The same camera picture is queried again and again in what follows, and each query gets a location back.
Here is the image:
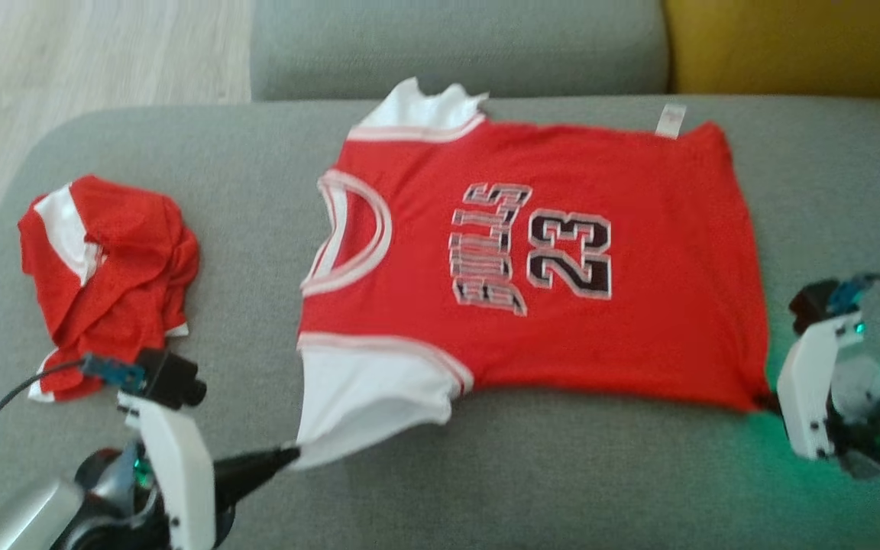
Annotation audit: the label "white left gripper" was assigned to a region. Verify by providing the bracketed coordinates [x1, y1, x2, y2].
[118, 393, 303, 550]

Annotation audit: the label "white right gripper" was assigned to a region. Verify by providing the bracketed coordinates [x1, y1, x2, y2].
[759, 309, 865, 459]

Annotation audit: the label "red basketball jersey number 23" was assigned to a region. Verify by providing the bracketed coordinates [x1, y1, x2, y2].
[294, 76, 774, 471]

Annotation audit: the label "red white mesh shorts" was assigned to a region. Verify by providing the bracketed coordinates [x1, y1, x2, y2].
[18, 175, 201, 403]

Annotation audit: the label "grey sofa seat cushion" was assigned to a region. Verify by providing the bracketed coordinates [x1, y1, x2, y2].
[0, 95, 880, 550]

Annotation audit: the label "yellow pillow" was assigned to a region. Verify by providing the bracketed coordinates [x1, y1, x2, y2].
[664, 0, 880, 101]

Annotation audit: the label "grey sofa back cushion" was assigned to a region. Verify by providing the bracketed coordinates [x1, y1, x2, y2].
[250, 0, 671, 102]

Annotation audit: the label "black cable with blue plug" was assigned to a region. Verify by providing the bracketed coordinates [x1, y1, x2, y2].
[0, 354, 147, 471]
[828, 273, 880, 315]

